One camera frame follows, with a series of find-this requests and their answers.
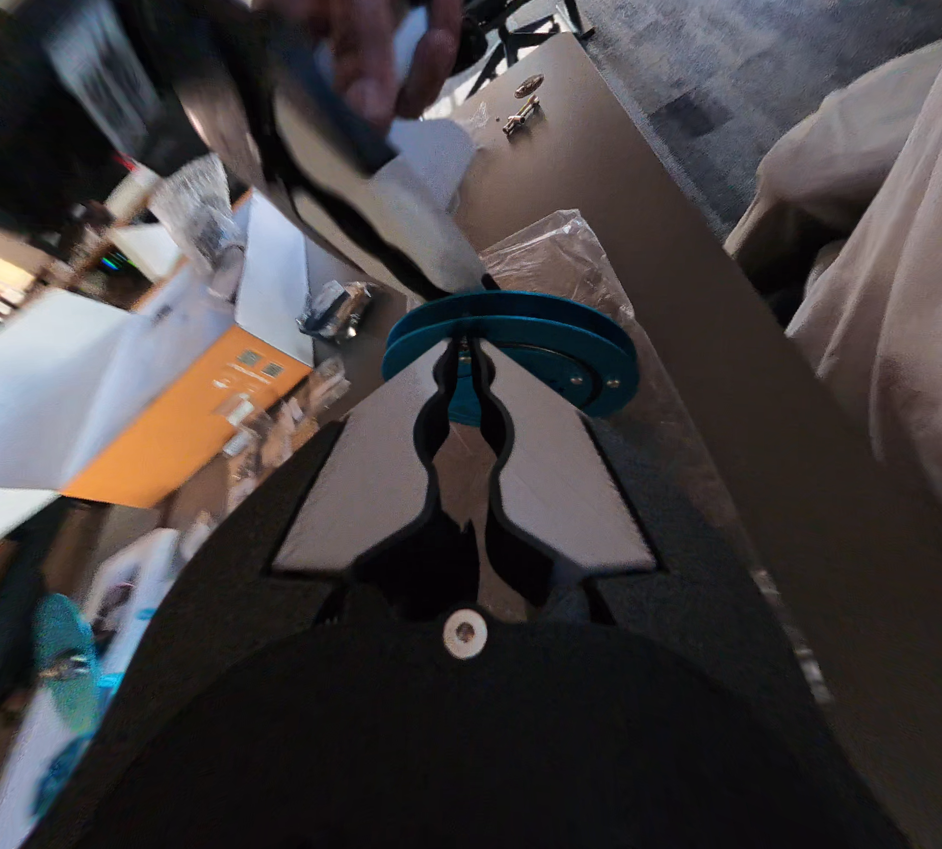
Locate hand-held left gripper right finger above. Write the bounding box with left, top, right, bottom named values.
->
left=474, top=340, right=658, bottom=607

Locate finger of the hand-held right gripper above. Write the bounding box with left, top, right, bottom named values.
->
left=276, top=95, right=503, bottom=298
left=288, top=187, right=446, bottom=302

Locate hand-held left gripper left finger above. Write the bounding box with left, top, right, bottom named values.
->
left=272, top=337, right=479, bottom=620

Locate blue round metal turntable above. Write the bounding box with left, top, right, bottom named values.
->
left=383, top=290, right=640, bottom=427

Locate black antistatic bag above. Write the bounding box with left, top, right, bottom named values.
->
left=296, top=281, right=378, bottom=344

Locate pile of small screw bags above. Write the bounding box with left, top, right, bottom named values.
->
left=209, top=356, right=352, bottom=541

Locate bubble wrap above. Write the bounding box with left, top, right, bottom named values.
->
left=151, top=154, right=249, bottom=276

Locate small metal clip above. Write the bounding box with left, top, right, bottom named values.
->
left=502, top=97, right=543, bottom=138

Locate large clear plastic bag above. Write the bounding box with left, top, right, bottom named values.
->
left=477, top=209, right=836, bottom=703

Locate orange and white cardboard box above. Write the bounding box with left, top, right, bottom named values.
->
left=0, top=190, right=319, bottom=512

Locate blue semicircular metal plate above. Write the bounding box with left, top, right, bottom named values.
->
left=33, top=593, right=102, bottom=737

